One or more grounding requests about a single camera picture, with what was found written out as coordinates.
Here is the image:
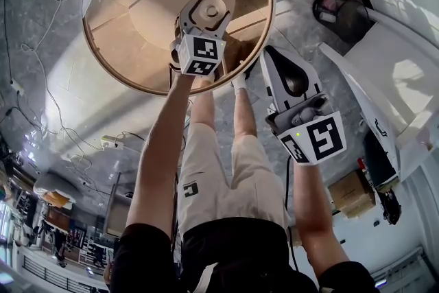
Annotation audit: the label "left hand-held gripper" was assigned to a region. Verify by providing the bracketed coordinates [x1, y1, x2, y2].
[176, 0, 232, 78]

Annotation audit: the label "grey round stool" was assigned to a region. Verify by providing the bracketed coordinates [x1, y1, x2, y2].
[32, 172, 80, 209]

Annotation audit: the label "cardboard box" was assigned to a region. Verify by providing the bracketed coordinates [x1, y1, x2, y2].
[327, 169, 377, 219]

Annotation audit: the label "person's right leg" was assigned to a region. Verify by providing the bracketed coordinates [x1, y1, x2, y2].
[230, 73, 259, 142]

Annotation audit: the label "person's leg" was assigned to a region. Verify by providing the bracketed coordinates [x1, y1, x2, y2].
[188, 73, 217, 135]
[230, 73, 259, 142]

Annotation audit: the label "person's left forearm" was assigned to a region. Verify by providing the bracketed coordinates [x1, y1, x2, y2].
[124, 71, 195, 238]

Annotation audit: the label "person's beige shorts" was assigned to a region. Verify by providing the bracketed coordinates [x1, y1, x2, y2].
[177, 123, 291, 238]

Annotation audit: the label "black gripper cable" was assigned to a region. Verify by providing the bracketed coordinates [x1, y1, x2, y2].
[284, 157, 300, 272]

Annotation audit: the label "long white floor cable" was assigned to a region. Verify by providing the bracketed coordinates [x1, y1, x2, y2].
[20, 0, 104, 152]

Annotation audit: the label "dark green bin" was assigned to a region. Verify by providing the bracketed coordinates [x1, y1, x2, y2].
[363, 130, 401, 190]

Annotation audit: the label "long black floor cable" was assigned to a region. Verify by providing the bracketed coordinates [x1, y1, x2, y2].
[0, 0, 22, 87]

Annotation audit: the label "person's right shoe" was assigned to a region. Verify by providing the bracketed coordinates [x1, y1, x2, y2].
[239, 61, 257, 80]

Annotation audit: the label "person's left leg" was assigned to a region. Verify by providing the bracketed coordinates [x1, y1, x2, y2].
[188, 73, 217, 135]

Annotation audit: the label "person's black shirt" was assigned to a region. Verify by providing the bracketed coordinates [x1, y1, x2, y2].
[109, 217, 379, 293]

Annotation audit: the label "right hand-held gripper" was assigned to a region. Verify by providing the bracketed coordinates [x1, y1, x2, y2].
[259, 45, 346, 166]

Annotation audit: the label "black cabinet handle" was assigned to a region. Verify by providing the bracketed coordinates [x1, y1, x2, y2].
[373, 117, 389, 139]

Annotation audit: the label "person's right forearm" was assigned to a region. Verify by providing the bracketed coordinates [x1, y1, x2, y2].
[292, 161, 351, 281]

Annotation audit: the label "round wooden side table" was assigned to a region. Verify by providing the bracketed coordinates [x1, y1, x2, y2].
[81, 0, 277, 96]

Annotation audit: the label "red capped bottle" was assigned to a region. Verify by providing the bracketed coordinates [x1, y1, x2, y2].
[356, 156, 373, 183]

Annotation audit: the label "grey flat board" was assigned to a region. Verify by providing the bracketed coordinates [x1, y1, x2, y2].
[102, 171, 133, 238]

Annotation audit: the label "white sink cabinet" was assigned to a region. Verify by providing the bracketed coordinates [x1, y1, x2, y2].
[318, 6, 439, 183]

